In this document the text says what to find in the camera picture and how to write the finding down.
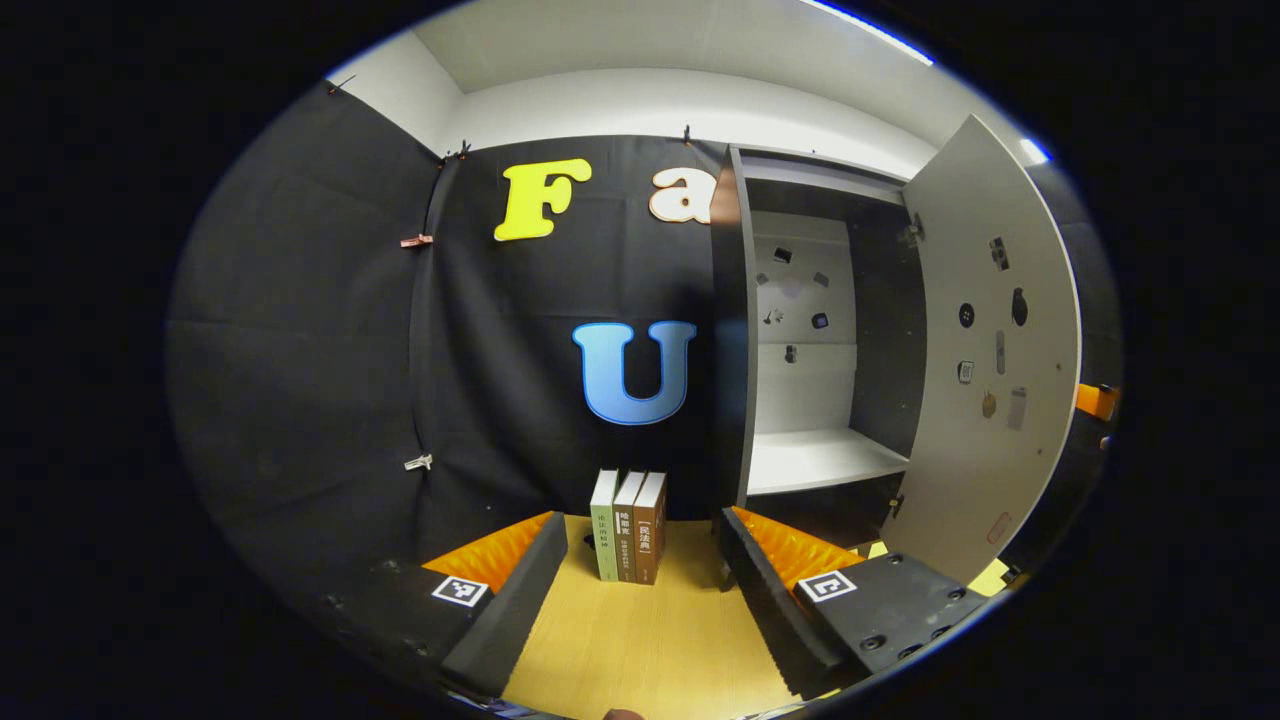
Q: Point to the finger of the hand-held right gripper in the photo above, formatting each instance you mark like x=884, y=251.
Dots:
x=1095, y=400

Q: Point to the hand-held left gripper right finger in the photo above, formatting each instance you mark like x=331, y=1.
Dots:
x=770, y=620

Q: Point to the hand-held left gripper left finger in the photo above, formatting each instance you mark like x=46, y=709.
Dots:
x=512, y=620

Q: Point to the beige cabinet door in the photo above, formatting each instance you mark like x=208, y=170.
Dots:
x=950, y=480

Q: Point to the dark grey cabinet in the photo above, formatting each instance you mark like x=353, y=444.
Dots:
x=732, y=350

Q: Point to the white cabinet shelf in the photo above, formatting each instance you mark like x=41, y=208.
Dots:
x=810, y=460

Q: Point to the green book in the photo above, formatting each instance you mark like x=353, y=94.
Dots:
x=604, y=530

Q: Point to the grey-brown book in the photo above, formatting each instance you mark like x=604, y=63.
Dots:
x=627, y=530

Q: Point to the brown book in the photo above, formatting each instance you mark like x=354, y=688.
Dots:
x=650, y=530

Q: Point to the white cloth clip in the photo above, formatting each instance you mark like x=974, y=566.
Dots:
x=418, y=462

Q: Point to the small ceiling light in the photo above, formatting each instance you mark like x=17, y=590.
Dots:
x=1035, y=151

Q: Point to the black backdrop cloth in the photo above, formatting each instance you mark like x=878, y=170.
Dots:
x=300, y=400

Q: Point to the red cloth clip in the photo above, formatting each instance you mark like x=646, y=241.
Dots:
x=416, y=241

